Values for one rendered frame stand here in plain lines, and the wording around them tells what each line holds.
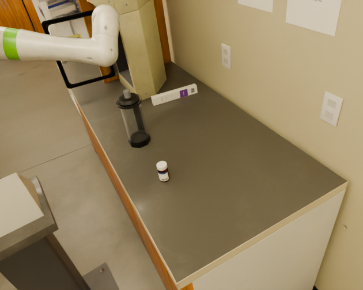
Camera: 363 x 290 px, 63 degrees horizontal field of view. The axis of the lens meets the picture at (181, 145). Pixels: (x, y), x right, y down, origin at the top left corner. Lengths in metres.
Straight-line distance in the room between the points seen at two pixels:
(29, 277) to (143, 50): 1.16
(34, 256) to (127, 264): 0.87
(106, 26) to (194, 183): 0.69
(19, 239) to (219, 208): 0.71
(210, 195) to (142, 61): 0.85
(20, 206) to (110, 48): 0.66
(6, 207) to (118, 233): 1.22
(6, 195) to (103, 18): 0.72
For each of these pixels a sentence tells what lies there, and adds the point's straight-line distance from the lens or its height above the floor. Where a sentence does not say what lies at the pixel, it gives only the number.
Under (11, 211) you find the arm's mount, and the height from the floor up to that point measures 1.03.
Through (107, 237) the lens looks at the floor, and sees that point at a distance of 2.29.
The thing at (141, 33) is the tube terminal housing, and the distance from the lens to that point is 1.60.
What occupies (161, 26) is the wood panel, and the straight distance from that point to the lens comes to 2.06.
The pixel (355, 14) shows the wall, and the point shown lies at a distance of 1.04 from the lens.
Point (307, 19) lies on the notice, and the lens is 1.14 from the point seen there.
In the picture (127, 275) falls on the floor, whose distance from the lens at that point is 2.08.
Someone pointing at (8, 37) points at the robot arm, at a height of 1.48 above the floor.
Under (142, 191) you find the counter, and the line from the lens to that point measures 1.17.
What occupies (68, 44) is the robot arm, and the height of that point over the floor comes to 1.42.
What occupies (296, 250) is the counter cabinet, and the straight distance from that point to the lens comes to 1.31.
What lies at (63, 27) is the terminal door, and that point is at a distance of 1.85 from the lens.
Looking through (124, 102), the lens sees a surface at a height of 1.18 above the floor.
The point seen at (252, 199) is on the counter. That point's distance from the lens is 1.09.
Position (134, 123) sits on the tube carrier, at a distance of 1.29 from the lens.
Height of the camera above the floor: 1.78
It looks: 39 degrees down
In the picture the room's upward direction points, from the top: 9 degrees counter-clockwise
